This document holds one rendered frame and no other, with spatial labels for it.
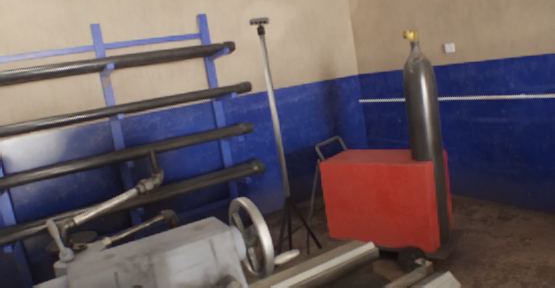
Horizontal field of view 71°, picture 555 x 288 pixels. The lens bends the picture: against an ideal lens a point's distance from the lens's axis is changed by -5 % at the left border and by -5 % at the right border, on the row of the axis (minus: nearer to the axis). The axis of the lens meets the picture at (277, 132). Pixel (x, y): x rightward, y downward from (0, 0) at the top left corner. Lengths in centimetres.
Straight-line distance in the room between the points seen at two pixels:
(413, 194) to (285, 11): 267
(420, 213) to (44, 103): 316
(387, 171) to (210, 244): 207
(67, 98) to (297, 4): 263
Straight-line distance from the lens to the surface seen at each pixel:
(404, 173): 286
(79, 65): 361
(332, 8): 511
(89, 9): 408
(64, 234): 113
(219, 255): 100
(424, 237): 298
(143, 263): 96
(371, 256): 154
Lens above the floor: 150
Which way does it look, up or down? 8 degrees down
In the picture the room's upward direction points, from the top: 9 degrees counter-clockwise
